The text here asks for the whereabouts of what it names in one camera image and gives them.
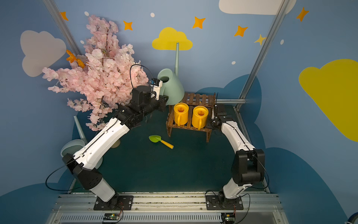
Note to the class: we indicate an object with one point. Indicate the pink blossom artificial tree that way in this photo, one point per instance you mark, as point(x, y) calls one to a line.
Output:
point(105, 74)

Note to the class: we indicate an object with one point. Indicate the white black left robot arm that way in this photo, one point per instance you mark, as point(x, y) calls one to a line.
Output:
point(82, 163)

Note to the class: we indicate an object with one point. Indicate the small mint green watering can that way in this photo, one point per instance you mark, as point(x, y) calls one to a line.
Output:
point(172, 87)

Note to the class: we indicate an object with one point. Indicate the aluminium right floor rail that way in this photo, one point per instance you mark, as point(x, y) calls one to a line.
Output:
point(250, 135)

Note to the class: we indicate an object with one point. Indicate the yellow watering can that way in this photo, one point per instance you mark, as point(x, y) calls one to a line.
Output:
point(199, 117)
point(181, 111)

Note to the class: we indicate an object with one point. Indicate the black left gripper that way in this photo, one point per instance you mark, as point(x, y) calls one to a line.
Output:
point(162, 103)

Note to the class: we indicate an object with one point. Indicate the green trowel yellow handle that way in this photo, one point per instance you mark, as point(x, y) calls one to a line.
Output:
point(157, 138)

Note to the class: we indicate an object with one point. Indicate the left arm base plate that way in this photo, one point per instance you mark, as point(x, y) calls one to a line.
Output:
point(117, 203)

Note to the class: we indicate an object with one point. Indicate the large mint green watering can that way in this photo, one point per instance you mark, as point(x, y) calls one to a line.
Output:
point(75, 145)

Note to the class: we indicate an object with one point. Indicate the aluminium frame rail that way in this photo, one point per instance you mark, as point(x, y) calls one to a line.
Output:
point(169, 207)
point(231, 101)

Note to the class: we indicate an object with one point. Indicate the aluminium back frame rail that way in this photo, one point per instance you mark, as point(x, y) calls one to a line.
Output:
point(231, 101)

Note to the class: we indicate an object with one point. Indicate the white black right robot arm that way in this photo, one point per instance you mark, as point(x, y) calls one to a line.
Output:
point(248, 165)

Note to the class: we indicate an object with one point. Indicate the aluminium front frame rail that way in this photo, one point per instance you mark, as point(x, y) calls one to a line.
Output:
point(169, 207)

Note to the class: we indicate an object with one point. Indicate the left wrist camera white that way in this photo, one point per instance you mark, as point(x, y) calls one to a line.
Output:
point(156, 85)

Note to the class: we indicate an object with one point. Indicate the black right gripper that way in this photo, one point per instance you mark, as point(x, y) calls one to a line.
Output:
point(214, 122)

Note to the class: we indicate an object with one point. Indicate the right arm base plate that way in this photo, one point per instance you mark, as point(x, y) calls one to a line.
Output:
point(223, 202)

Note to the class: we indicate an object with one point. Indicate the white flowers in pot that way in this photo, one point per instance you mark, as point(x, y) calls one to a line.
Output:
point(116, 144)

